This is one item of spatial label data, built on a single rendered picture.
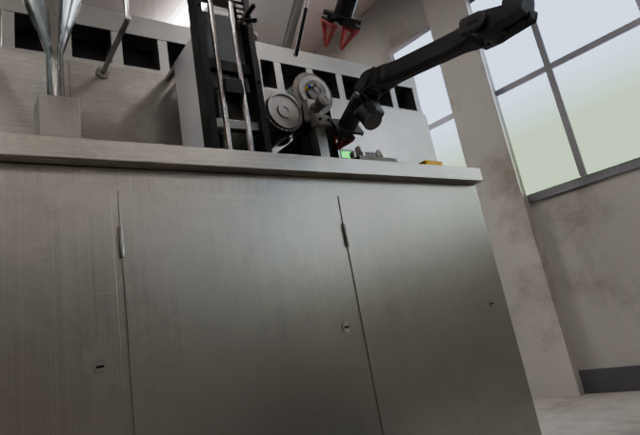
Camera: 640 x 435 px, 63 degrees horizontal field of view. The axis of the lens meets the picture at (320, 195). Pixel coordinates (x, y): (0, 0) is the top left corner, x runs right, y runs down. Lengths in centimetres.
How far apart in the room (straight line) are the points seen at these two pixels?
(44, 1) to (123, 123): 41
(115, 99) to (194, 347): 100
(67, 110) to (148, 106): 43
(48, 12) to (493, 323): 139
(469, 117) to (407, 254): 233
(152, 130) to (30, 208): 85
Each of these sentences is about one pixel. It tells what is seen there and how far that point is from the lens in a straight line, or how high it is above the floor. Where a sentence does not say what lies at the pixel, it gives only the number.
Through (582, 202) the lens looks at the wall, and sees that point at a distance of 326.
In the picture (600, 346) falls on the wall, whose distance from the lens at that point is 328.
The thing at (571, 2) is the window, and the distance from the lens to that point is 352.
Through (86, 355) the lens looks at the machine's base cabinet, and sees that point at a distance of 93.
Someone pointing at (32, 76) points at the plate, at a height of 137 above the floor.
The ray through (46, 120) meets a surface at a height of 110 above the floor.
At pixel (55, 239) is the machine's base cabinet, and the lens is 95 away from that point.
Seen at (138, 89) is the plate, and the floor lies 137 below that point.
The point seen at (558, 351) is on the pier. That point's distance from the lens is 329.
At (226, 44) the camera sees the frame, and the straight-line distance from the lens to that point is 147.
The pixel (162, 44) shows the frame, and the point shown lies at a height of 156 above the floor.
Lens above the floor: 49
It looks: 16 degrees up
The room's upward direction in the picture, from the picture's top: 10 degrees counter-clockwise
